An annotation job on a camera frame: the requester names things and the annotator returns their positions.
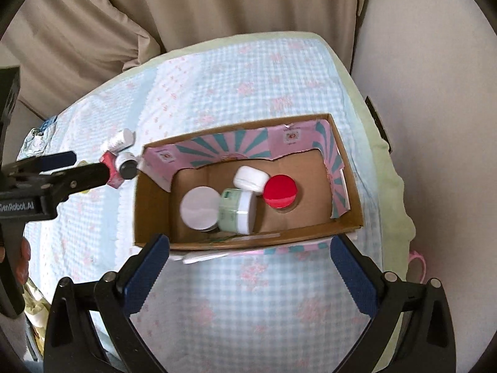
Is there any red carton box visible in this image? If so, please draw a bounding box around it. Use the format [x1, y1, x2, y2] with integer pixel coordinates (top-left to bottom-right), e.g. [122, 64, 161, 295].
[99, 151, 124, 190]

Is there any yellow tape roll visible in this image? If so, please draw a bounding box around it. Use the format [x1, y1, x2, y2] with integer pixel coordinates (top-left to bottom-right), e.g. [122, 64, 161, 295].
[77, 160, 90, 195]

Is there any person's left hand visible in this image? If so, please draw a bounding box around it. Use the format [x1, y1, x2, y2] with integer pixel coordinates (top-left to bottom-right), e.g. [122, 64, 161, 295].
[0, 237, 31, 285]

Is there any blue patterned pillow corner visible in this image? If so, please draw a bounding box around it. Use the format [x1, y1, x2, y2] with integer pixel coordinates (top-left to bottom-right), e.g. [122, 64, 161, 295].
[17, 116, 57, 160]

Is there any black cap white bottle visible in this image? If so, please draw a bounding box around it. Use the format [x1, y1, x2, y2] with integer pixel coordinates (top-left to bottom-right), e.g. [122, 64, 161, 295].
[116, 152, 138, 180]

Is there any white pill bottle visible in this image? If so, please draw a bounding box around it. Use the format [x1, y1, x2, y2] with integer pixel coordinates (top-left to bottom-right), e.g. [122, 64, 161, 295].
[106, 128, 135, 154]

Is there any light green mattress sheet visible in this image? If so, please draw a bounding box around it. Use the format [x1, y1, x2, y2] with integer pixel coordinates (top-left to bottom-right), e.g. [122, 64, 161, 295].
[130, 32, 415, 372]

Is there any flat white lid jar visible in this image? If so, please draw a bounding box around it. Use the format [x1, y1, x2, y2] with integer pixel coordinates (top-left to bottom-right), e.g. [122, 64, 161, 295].
[180, 186, 221, 232]

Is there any green label white jar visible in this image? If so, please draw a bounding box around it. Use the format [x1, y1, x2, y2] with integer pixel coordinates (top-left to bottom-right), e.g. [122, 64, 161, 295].
[217, 189, 257, 235]

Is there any white lid small jar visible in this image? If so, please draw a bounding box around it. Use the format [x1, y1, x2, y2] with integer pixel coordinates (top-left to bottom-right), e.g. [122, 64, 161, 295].
[232, 166, 270, 196]

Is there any red lid jar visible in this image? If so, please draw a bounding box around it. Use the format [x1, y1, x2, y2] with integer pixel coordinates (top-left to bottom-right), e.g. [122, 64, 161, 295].
[262, 174, 298, 210]

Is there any beige curtain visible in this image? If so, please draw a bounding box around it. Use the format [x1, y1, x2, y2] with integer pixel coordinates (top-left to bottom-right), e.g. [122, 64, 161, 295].
[1, 0, 367, 119]

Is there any cardboard box with pink flaps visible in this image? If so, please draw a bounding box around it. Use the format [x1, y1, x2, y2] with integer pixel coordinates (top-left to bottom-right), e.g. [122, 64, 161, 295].
[134, 115, 363, 252]

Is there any pink ring object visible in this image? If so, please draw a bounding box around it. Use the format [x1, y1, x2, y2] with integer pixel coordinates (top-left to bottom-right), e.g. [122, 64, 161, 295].
[406, 250, 426, 284]

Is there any dark wall bracket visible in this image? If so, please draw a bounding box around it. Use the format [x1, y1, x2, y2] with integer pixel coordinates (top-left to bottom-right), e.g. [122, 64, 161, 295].
[365, 96, 393, 153]

